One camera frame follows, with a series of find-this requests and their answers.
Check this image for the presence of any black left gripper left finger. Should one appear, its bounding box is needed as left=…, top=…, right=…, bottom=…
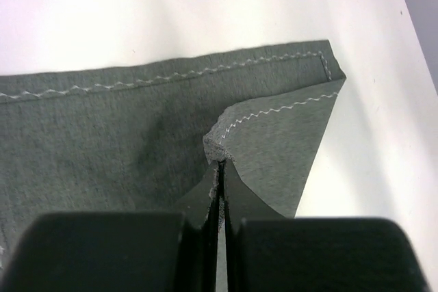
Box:
left=1, top=163, right=219, bottom=291

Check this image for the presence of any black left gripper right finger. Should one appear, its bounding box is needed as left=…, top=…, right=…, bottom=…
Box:
left=219, top=161, right=429, bottom=291

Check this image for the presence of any grey cloth napkin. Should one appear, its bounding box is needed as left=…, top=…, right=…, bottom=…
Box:
left=1, top=40, right=346, bottom=291

